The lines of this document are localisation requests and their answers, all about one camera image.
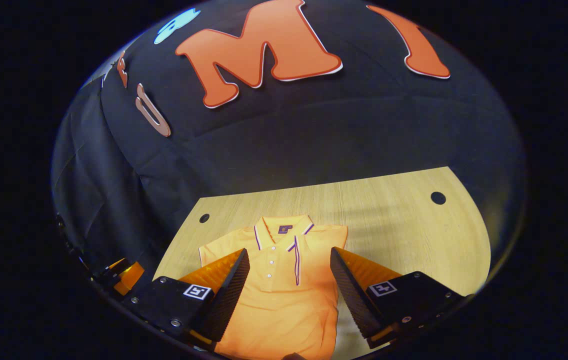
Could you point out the black backdrop cloth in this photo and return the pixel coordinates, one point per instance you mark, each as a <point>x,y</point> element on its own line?
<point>314,130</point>

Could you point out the orange collared T-shirt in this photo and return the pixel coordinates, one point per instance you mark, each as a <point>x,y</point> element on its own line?
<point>284,300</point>

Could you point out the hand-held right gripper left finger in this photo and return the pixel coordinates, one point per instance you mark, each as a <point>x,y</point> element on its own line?
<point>229,295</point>

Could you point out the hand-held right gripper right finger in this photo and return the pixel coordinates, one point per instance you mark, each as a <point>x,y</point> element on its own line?
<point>351,295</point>

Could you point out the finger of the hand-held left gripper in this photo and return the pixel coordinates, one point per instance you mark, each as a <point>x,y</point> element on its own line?
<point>118,263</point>
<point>130,279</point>

